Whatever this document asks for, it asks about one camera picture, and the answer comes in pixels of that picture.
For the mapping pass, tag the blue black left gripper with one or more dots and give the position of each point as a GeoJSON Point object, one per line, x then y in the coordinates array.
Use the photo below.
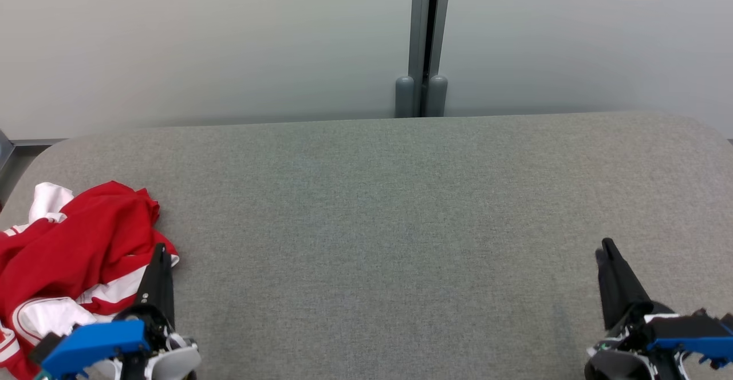
{"type": "Point", "coordinates": [97, 343]}

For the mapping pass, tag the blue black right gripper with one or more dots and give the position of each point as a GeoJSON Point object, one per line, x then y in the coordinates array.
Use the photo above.
{"type": "Point", "coordinates": [687, 350]}

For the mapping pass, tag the red white jersey shirt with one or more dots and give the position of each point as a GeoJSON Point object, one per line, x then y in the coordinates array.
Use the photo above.
{"type": "Point", "coordinates": [46, 317]}

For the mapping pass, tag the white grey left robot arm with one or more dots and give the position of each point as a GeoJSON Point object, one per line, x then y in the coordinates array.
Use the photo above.
{"type": "Point", "coordinates": [177, 363]}

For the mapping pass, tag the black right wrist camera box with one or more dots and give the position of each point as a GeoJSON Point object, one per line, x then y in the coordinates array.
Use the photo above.
{"type": "Point", "coordinates": [693, 325]}

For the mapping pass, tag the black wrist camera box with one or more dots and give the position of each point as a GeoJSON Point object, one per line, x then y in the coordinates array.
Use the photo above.
{"type": "Point", "coordinates": [693, 325]}
{"type": "Point", "coordinates": [44, 347]}

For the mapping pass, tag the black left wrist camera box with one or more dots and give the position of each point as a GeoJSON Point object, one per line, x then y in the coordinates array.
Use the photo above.
{"type": "Point", "coordinates": [44, 347]}

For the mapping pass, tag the grey metal partition post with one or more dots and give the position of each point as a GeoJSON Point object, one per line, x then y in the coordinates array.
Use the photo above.
{"type": "Point", "coordinates": [421, 36]}

